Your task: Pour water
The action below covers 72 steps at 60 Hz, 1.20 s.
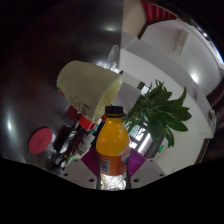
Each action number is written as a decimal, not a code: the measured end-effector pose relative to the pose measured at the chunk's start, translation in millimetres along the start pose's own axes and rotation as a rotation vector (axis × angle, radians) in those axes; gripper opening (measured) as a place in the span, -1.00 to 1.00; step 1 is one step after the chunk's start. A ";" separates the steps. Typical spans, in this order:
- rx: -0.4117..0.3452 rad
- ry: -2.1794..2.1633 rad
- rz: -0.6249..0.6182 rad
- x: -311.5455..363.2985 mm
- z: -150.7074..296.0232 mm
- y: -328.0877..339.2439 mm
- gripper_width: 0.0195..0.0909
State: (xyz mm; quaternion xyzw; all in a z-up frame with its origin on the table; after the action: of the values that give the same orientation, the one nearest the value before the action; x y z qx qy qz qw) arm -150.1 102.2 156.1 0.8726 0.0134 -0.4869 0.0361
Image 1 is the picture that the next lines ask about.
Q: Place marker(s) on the dark wooden glazed door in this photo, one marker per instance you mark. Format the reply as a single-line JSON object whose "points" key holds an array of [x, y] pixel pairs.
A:
{"points": [[141, 141]]}

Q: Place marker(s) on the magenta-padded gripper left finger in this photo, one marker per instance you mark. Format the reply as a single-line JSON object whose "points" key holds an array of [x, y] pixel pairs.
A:
{"points": [[80, 173]]}

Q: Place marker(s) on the red-carpeted stairs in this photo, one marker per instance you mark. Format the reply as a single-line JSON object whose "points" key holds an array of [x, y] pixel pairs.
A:
{"points": [[160, 11]]}

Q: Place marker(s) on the orange-labelled clear drink bottle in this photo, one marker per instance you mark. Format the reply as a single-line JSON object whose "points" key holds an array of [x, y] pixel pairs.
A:
{"points": [[112, 146]]}

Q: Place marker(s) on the black remote control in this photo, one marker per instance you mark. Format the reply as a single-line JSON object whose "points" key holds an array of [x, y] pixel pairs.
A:
{"points": [[62, 138]]}

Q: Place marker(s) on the white wall heater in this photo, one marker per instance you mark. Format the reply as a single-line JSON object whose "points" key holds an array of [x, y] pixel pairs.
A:
{"points": [[180, 41]]}

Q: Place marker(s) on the green exit sign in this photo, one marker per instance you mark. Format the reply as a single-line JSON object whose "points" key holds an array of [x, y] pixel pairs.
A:
{"points": [[161, 148]]}

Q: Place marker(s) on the potted plant in white pot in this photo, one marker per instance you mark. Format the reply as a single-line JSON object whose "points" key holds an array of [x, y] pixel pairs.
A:
{"points": [[163, 110]]}

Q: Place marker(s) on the red box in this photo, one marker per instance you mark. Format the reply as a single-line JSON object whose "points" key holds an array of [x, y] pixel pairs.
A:
{"points": [[83, 120]]}

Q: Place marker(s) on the dark basket of packets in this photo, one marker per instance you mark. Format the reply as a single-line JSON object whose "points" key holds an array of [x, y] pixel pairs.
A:
{"points": [[81, 146]]}

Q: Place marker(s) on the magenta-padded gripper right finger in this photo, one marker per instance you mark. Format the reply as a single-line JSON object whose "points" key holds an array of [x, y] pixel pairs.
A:
{"points": [[148, 171]]}

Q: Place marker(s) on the flat round red coaster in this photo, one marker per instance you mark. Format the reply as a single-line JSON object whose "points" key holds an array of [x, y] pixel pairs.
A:
{"points": [[40, 140]]}

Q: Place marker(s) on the pale yellow printed cup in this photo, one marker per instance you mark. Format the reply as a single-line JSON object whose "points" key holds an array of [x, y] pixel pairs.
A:
{"points": [[86, 86]]}

